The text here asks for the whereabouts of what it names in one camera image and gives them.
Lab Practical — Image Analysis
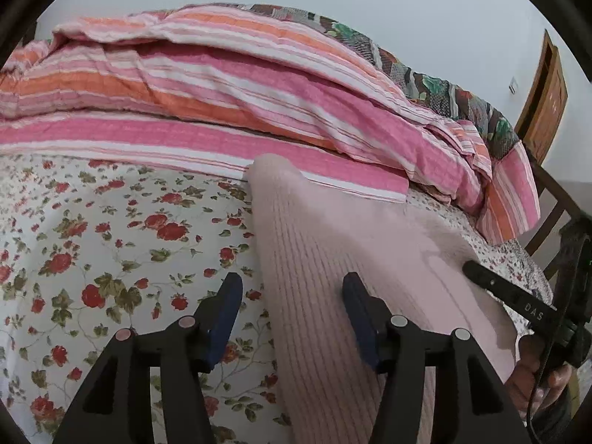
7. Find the person's right hand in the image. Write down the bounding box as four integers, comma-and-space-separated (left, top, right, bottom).
504, 333, 576, 421

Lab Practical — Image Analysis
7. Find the wooden door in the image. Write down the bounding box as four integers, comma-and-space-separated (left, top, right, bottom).
514, 29, 569, 162

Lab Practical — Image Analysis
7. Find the pink orange striped quilt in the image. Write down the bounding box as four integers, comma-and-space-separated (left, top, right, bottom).
0, 4, 542, 246

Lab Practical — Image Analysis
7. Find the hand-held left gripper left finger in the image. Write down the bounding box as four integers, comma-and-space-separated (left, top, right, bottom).
53, 272, 244, 444

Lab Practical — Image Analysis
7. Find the pink ribbed sweater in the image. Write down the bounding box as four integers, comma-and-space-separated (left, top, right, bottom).
247, 154, 519, 444

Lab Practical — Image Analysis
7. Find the black cable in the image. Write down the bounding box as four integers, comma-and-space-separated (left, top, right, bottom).
527, 245, 586, 444

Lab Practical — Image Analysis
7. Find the dark wooden bed frame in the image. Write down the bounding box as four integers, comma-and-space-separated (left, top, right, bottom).
522, 143, 592, 283

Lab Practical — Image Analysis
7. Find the floral patchwork blanket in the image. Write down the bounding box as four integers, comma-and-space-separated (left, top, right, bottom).
240, 4, 523, 160

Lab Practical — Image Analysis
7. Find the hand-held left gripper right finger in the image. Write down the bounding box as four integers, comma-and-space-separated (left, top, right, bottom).
342, 272, 532, 444

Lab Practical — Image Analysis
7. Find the red rose floral bed sheet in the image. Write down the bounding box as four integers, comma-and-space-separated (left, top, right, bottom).
0, 152, 297, 444

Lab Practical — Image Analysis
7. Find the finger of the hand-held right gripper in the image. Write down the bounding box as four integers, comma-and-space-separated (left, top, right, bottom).
464, 260, 560, 334

